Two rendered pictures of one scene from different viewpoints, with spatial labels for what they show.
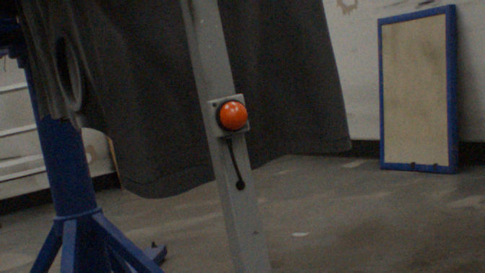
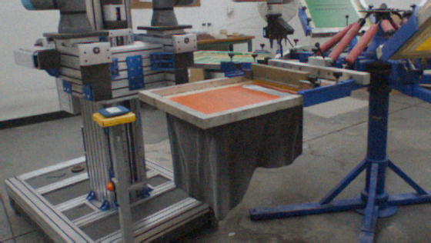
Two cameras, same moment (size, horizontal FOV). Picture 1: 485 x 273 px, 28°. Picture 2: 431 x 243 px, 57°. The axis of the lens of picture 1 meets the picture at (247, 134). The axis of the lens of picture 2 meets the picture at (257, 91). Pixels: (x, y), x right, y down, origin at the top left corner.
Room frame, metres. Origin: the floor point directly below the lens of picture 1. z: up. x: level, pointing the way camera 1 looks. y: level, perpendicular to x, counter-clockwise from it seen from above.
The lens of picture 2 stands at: (1.46, -1.58, 1.38)
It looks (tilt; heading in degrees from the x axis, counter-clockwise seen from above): 13 degrees down; 75
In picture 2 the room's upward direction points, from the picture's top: 1 degrees counter-clockwise
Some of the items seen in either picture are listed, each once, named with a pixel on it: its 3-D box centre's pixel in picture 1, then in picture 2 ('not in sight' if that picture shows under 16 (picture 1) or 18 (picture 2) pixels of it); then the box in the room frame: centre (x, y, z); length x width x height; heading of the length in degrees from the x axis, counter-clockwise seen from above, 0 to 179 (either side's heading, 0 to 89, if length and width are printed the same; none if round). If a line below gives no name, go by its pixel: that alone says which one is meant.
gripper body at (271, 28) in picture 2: not in sight; (274, 26); (2.05, 0.25, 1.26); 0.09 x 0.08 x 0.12; 113
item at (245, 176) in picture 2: not in sight; (265, 154); (1.90, -0.07, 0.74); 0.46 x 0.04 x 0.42; 23
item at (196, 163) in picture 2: (216, 52); (192, 155); (1.60, 0.02, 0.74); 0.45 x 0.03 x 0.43; 113
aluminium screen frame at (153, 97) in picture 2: not in sight; (245, 91); (1.87, 0.14, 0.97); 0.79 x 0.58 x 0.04; 23
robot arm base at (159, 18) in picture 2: not in sight; (163, 16); (1.56, 0.71, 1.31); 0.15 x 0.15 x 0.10
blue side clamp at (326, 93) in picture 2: not in sight; (325, 92); (2.20, -0.03, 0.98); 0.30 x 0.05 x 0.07; 23
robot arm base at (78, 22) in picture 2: not in sight; (74, 21); (1.13, 0.46, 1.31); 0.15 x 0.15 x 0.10
